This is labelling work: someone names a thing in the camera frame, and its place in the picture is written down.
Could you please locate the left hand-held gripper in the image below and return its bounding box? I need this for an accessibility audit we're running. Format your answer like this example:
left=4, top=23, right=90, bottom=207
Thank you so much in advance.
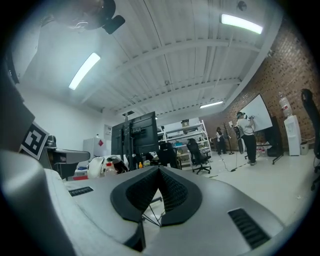
left=19, top=121, right=91, bottom=181

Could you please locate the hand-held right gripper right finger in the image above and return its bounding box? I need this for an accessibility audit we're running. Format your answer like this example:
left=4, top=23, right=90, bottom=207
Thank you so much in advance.
left=158, top=166, right=203, bottom=227

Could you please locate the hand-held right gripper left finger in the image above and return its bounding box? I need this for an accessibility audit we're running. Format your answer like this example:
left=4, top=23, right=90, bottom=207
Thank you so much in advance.
left=110, top=166, right=161, bottom=224

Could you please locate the person's left forearm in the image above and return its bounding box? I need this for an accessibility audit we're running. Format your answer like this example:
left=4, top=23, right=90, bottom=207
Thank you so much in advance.
left=0, top=56, right=36, bottom=154

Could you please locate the white fridge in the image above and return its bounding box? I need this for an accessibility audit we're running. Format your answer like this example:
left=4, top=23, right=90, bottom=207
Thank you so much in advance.
left=82, top=136, right=112, bottom=164

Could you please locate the white rounded object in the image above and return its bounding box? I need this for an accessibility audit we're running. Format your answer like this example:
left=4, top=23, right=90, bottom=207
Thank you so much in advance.
left=88, top=156, right=106, bottom=179

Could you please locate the clear bottle orange cap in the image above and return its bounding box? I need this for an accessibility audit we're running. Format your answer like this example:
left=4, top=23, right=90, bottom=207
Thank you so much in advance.
left=104, top=162, right=118, bottom=177

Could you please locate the black office chair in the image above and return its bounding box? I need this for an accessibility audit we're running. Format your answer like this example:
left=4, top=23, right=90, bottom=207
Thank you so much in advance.
left=156, top=140, right=179, bottom=169
left=186, top=137, right=213, bottom=175

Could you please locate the black screen on stand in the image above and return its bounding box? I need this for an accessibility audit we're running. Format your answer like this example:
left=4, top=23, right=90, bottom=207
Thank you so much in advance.
left=110, top=111, right=160, bottom=171

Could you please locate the white metal shelf rack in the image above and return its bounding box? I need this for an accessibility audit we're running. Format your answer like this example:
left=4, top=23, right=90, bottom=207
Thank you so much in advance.
left=161, top=119, right=213, bottom=171

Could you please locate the black coat stand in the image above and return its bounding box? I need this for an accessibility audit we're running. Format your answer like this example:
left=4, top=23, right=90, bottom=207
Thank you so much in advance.
left=222, top=120, right=235, bottom=155

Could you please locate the long ceiling light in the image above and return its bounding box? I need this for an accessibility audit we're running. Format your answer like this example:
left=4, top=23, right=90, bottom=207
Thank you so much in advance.
left=199, top=100, right=224, bottom=109
left=68, top=52, right=101, bottom=91
left=220, top=13, right=264, bottom=35

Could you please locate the black rolling stand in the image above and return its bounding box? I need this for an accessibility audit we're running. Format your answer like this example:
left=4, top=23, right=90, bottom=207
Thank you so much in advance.
left=264, top=115, right=285, bottom=165

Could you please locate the white whiteboard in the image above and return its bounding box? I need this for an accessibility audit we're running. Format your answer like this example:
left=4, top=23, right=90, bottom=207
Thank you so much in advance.
left=240, top=93, right=274, bottom=133

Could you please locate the white water dispenser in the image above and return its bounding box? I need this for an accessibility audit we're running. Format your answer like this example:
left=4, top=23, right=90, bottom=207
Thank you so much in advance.
left=283, top=114, right=303, bottom=157

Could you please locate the white waste bin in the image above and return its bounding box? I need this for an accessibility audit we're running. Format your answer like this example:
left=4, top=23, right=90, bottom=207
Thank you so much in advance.
left=299, top=140, right=310, bottom=156

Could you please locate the clear water dispenser bottle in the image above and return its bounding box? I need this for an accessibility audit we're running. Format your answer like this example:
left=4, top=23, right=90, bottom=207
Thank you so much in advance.
left=278, top=91, right=294, bottom=118

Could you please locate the person's head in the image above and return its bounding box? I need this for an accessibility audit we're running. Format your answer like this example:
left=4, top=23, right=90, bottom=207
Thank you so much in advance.
left=66, top=0, right=116, bottom=31

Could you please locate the black head-worn camera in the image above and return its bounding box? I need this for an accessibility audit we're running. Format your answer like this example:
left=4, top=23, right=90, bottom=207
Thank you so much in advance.
left=100, top=0, right=126, bottom=35

